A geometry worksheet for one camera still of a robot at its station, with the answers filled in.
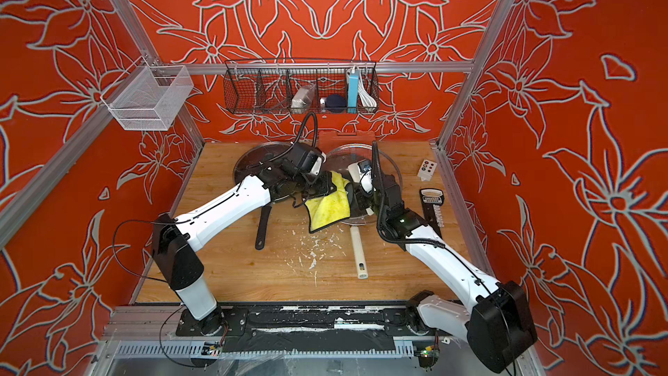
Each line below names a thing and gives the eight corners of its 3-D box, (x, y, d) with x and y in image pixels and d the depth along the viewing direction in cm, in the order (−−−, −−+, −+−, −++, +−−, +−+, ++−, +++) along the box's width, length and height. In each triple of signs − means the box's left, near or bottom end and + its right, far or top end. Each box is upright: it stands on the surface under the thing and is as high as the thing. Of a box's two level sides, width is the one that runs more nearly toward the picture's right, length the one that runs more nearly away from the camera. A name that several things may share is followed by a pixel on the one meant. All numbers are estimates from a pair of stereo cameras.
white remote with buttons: (415, 178, 109) (417, 173, 106) (421, 163, 114) (423, 158, 111) (429, 183, 107) (432, 178, 104) (434, 168, 112) (437, 163, 109)
